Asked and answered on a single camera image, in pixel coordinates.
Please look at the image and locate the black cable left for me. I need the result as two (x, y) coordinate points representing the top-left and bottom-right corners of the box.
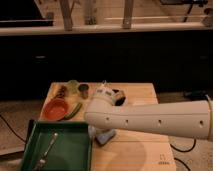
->
(0, 114), (28, 144)

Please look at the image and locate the dark device on floor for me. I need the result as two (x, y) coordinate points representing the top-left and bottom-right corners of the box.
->
(183, 91), (208, 101)

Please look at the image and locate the dark bowl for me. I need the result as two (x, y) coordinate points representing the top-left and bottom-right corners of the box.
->
(113, 89), (126, 106)

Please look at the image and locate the green plastic tray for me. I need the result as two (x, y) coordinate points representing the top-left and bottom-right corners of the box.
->
(18, 121), (92, 171)

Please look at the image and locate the black cable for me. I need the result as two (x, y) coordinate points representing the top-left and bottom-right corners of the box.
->
(169, 138), (198, 171)
(0, 114), (28, 144)

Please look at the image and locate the green cucumber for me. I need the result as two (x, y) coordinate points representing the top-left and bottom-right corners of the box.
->
(64, 102), (82, 120)

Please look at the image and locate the black cable right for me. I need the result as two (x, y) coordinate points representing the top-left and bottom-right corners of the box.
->
(169, 138), (198, 171)

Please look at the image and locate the silver metal fork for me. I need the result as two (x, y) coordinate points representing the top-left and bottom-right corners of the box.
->
(34, 133), (58, 171)

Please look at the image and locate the green cup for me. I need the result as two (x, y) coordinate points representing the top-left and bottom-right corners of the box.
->
(67, 80), (78, 94)

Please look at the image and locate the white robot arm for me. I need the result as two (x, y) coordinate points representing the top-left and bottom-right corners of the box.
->
(84, 87), (213, 141)

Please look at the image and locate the orange bowl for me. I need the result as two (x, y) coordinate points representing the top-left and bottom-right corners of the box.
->
(42, 98), (69, 121)

